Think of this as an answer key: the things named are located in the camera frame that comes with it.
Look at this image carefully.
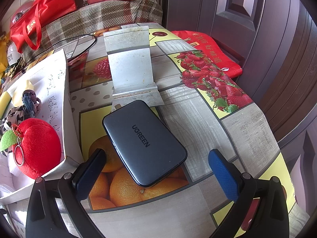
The dark grey charger block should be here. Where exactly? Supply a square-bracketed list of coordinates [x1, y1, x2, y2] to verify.
[102, 100, 188, 187]

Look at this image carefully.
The white cardboard box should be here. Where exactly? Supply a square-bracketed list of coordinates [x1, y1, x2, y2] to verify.
[0, 49, 85, 205]

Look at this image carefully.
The red tote bag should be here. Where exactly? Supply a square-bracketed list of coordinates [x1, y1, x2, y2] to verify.
[10, 0, 77, 51]

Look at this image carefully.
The fruit print tablecloth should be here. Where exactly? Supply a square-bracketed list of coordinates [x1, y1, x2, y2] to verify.
[0, 23, 301, 238]

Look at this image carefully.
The plaid sofa cover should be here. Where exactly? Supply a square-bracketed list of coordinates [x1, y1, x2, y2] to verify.
[18, 0, 163, 62]

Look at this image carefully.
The black cable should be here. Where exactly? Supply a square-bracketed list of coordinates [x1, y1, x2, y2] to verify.
[21, 34, 97, 73]

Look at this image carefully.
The yellow sponge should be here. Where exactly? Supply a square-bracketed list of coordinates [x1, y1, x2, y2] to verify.
[0, 89, 11, 111]

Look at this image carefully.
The knitted multicolour scrunchie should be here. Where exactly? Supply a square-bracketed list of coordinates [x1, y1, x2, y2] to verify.
[22, 90, 41, 116]

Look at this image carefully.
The pink helmet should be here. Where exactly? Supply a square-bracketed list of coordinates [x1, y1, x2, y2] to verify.
[10, 1, 34, 26]

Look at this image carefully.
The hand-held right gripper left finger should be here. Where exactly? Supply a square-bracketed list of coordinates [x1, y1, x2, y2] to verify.
[25, 148, 107, 238]

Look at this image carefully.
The silver metal stand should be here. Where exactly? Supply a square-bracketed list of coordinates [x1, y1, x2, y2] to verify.
[103, 25, 164, 111]

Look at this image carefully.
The brown door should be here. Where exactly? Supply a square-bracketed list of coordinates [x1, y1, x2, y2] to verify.
[152, 0, 317, 204]

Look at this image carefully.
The white helmet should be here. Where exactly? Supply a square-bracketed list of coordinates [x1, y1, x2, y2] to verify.
[5, 43, 24, 65]

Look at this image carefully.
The zebra print scrunchie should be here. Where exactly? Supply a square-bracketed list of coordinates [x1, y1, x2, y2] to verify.
[0, 105, 25, 134]

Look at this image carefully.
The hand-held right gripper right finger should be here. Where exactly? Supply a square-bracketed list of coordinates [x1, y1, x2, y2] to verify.
[208, 149, 290, 238]

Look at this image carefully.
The red plush apple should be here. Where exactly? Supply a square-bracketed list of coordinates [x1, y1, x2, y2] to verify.
[0, 118, 62, 180]

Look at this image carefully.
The red printed plastic bag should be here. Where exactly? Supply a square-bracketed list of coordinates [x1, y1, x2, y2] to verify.
[171, 30, 243, 78]

